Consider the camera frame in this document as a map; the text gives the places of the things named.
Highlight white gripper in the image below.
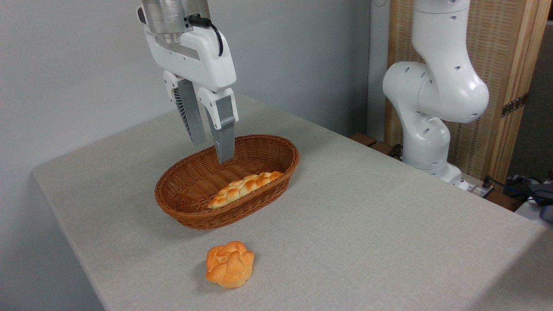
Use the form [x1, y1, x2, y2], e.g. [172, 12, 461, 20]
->
[144, 25, 239, 164]

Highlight long braided bread loaf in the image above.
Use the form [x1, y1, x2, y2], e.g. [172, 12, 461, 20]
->
[207, 171, 284, 210]

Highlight round knotted bread roll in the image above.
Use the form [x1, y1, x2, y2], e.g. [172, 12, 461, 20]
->
[205, 241, 255, 289]

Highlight brown oval wicker basket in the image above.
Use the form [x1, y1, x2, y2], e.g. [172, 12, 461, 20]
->
[155, 134, 300, 230]

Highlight brown wooden mounting blocks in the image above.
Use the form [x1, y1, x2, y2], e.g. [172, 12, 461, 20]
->
[349, 133, 403, 161]

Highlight wooden woven folding screen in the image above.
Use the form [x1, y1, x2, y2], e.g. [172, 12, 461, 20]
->
[385, 0, 553, 186]

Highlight dark metal screen hinge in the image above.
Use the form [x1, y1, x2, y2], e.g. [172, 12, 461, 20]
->
[501, 93, 528, 118]

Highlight dark blue grey bag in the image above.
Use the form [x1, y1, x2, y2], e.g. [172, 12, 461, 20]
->
[505, 175, 553, 224]

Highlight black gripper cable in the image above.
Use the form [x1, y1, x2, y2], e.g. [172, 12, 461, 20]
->
[188, 15, 224, 57]

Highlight black cable by robot base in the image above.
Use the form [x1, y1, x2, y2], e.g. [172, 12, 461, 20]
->
[480, 175, 553, 203]

